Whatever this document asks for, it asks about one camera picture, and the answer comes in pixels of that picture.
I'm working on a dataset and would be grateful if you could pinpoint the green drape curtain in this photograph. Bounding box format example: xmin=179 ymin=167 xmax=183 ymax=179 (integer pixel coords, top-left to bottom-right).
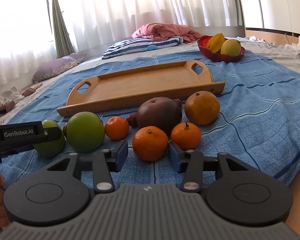
xmin=52 ymin=0 xmax=74 ymax=58

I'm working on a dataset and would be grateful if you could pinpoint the red jujube date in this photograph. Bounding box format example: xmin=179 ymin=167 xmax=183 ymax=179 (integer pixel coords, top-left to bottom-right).
xmin=126 ymin=112 xmax=138 ymax=128
xmin=173 ymin=99 xmax=183 ymax=107

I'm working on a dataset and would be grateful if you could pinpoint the blue striped pillow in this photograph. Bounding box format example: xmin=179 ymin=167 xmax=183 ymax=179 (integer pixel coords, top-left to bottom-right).
xmin=102 ymin=36 xmax=183 ymax=59

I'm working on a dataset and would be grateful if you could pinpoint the grey bed sheet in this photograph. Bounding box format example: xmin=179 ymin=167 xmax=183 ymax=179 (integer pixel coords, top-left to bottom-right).
xmin=0 ymin=38 xmax=300 ymax=125

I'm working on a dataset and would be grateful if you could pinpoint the small mandarin orange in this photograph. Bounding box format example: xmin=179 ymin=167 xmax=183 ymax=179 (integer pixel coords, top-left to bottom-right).
xmin=104 ymin=116 xmax=129 ymax=141

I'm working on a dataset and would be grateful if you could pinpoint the dark purple round fruit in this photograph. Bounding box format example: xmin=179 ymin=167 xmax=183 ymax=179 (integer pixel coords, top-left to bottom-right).
xmin=136 ymin=97 xmax=183 ymax=137

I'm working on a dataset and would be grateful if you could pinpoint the pink clothes pile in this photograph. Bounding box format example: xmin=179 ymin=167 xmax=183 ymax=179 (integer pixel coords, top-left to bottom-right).
xmin=0 ymin=83 xmax=43 ymax=117

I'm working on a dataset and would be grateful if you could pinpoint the small green apple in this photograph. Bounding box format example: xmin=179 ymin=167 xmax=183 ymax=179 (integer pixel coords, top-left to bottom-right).
xmin=34 ymin=120 xmax=65 ymax=158

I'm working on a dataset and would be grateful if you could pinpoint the pink blanket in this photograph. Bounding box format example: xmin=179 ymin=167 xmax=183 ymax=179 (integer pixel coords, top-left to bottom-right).
xmin=132 ymin=23 xmax=202 ymax=43

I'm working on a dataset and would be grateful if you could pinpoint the large green apple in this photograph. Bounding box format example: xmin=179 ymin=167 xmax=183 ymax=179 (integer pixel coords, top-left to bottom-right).
xmin=66 ymin=112 xmax=105 ymax=153

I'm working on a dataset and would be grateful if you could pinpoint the white crumpled cloth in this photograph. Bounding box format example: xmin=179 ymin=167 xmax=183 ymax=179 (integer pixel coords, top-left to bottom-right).
xmin=284 ymin=36 xmax=300 ymax=57

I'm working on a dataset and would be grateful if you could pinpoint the wooden serving tray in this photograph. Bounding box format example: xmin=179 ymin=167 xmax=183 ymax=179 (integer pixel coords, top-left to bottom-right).
xmin=57 ymin=60 xmax=225 ymax=117

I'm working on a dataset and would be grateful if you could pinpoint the red glass fruit bowl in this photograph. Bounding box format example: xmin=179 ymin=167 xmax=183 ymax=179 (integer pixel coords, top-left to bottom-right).
xmin=197 ymin=35 xmax=245 ymax=63

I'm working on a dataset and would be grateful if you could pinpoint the purple pillow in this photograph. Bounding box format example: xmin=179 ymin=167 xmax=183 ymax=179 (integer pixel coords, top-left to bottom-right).
xmin=32 ymin=53 xmax=86 ymax=83

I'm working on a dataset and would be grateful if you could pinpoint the yellow mango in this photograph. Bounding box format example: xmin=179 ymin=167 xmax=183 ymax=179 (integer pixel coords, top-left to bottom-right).
xmin=220 ymin=39 xmax=241 ymax=57

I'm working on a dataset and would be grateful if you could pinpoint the large orange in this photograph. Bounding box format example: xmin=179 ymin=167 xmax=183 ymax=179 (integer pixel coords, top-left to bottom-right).
xmin=184 ymin=91 xmax=220 ymax=126

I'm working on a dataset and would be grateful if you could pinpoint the white sheer curtain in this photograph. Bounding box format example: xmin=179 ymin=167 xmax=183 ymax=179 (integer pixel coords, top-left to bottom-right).
xmin=0 ymin=0 xmax=243 ymax=87

